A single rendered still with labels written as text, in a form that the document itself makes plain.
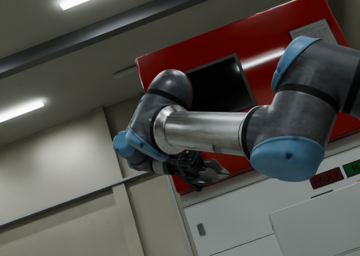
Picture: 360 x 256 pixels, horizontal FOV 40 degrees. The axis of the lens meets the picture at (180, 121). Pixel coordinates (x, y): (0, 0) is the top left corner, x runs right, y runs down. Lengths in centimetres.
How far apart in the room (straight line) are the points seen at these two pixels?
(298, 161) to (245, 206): 104
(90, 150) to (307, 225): 1095
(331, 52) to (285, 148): 20
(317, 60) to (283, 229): 48
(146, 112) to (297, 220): 44
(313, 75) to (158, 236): 1038
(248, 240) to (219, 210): 15
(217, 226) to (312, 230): 69
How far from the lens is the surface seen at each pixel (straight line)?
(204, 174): 154
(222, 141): 97
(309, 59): 91
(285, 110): 87
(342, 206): 125
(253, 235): 186
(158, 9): 898
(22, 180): 1256
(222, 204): 188
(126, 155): 156
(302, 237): 123
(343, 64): 91
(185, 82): 122
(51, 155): 1240
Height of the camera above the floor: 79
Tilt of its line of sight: 21 degrees up
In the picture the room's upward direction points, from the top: 19 degrees counter-clockwise
